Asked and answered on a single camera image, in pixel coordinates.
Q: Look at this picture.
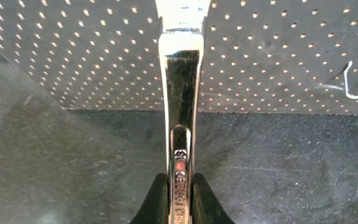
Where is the silver wrench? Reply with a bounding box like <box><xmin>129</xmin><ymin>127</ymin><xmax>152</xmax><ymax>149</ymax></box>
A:
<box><xmin>154</xmin><ymin>0</ymin><xmax>213</xmax><ymax>224</ymax></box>

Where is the black pegboard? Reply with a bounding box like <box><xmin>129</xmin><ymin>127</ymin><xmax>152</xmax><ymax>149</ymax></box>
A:
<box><xmin>0</xmin><ymin>0</ymin><xmax>358</xmax><ymax>116</ymax></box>

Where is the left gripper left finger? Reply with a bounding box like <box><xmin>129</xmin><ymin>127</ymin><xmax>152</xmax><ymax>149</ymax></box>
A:
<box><xmin>129</xmin><ymin>172</ymin><xmax>171</xmax><ymax>224</ymax></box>

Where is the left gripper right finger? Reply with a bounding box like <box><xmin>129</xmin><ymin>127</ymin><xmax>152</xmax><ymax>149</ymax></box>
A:
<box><xmin>191</xmin><ymin>172</ymin><xmax>236</xmax><ymax>224</ymax></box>

